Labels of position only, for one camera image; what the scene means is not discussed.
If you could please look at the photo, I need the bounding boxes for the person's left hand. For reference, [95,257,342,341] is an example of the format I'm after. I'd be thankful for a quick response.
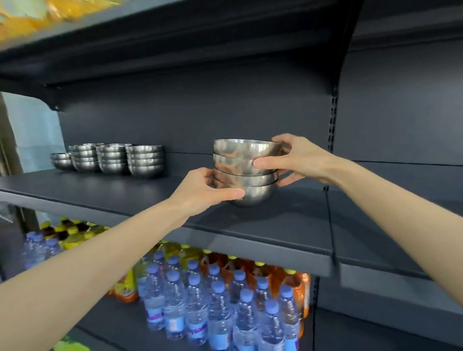
[167,165,248,226]

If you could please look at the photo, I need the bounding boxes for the person's right hand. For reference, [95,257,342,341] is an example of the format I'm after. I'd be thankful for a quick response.
[251,129,346,191]

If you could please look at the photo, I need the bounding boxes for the shiny steel bowl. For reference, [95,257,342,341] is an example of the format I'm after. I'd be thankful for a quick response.
[212,174,280,210]
[213,134,284,162]
[212,164,280,190]
[213,149,278,179]

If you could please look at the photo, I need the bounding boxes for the person's left forearm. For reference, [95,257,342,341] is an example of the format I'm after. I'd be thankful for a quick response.
[0,197,198,351]

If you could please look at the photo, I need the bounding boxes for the person's right forearm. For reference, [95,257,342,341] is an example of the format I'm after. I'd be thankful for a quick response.
[331,152,463,351]

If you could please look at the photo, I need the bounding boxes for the slotted dark shelf upright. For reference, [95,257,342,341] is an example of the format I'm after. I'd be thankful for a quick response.
[323,85,342,154]

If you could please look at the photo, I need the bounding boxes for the row of orange drink bottles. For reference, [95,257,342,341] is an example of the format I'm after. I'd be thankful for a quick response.
[197,242,315,345]

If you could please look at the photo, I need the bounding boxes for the cluster of clear water bottles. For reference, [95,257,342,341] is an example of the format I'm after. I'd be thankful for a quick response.
[135,241,303,351]

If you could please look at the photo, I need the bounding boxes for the row of stacked steel bowls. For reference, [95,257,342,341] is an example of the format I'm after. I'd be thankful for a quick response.
[49,138,167,186]

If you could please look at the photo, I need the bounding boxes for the orange-labelled drink bottle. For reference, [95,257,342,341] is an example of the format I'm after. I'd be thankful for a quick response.
[105,267,140,305]

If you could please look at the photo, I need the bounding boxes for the group of yellow-capped dark bottles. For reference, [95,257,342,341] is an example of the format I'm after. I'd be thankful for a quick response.
[39,214,112,251]

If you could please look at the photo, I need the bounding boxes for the blue-capped water bottle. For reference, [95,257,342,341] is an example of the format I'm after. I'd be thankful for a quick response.
[31,233,49,268]
[21,231,38,271]
[44,237,62,260]

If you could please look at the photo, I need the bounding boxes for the pile of yellow snack packets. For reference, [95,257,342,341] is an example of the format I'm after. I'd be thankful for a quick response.
[0,0,128,44]

